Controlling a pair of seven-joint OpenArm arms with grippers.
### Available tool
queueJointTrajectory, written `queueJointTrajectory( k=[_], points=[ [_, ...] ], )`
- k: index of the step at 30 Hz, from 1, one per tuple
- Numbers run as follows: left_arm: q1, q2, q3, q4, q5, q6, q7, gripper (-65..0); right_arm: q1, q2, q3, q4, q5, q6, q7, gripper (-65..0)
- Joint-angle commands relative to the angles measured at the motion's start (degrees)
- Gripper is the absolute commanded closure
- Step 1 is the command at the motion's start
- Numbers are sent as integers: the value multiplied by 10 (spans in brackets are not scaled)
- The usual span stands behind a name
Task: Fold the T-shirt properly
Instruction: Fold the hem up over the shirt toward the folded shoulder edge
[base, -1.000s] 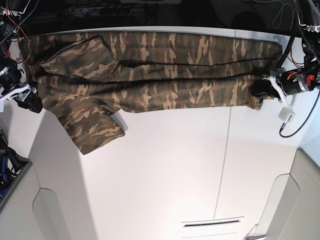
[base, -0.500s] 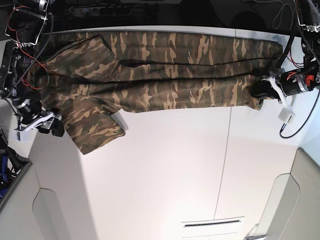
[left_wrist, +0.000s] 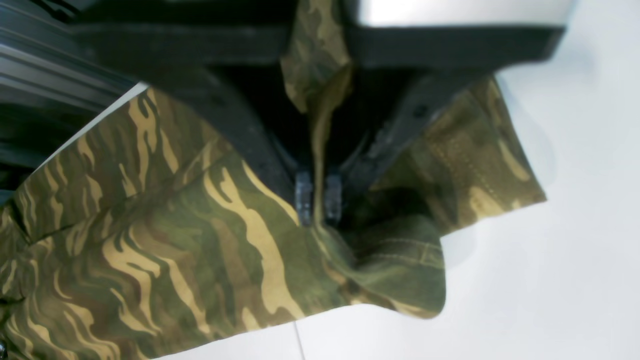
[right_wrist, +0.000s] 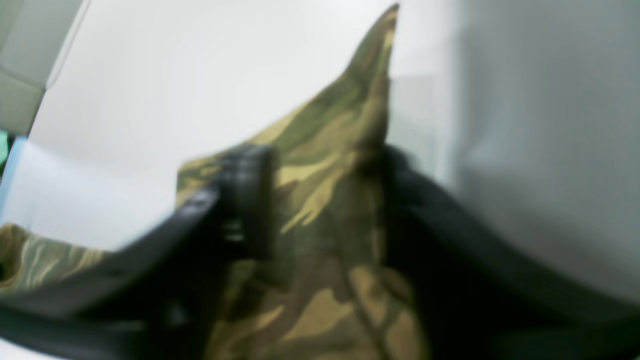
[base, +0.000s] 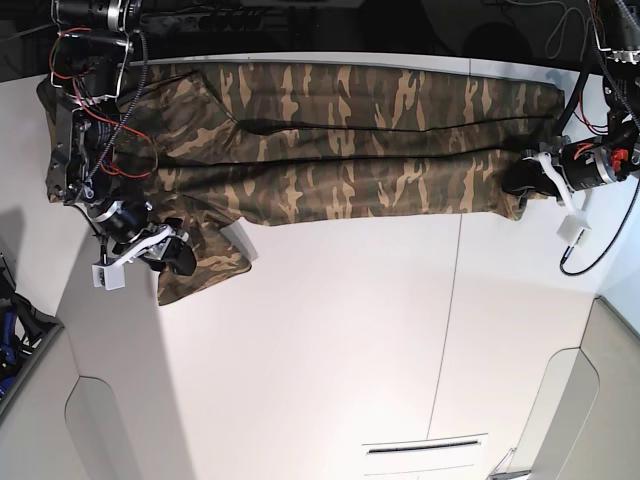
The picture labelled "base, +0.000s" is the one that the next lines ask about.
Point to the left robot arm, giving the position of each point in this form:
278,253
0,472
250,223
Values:
620,60

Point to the blue and black clutter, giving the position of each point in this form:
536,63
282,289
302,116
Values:
25,333

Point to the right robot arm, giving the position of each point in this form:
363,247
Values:
87,63

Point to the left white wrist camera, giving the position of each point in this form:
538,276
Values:
572,229

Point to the camouflage T-shirt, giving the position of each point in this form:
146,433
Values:
277,144

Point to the left black cylindrical gripper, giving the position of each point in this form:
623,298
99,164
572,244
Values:
582,165

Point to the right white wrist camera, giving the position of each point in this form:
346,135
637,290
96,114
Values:
110,277

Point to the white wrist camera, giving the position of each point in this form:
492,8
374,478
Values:
110,277
572,229

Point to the right black cylindrical gripper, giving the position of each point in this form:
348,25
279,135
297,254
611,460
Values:
162,245

